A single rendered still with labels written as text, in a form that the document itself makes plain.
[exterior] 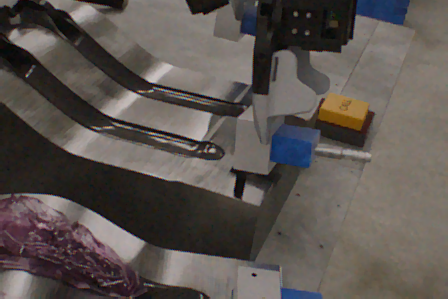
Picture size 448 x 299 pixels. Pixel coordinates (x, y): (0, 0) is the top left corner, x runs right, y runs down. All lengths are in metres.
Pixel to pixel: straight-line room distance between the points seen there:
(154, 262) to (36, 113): 0.22
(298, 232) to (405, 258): 1.45
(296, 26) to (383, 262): 1.60
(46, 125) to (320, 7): 0.30
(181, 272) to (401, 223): 1.80
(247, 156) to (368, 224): 1.66
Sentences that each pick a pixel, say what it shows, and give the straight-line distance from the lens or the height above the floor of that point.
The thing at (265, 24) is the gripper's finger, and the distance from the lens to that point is 0.72.
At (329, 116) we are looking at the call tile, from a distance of 1.08.
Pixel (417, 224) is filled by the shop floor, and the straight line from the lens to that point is 2.48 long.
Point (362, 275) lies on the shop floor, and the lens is 2.20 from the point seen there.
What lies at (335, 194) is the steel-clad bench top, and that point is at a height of 0.80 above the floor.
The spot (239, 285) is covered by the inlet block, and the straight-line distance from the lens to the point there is 0.66.
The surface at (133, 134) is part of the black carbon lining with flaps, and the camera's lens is 0.85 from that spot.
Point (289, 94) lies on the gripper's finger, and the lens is 0.73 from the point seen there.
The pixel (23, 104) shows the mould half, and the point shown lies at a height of 0.91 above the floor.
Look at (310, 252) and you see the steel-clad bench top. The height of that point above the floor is 0.80.
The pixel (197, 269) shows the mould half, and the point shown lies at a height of 0.86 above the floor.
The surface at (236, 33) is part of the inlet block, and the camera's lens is 1.05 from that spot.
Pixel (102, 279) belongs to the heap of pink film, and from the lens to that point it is 0.65.
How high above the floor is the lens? 1.30
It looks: 28 degrees down
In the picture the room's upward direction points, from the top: 10 degrees clockwise
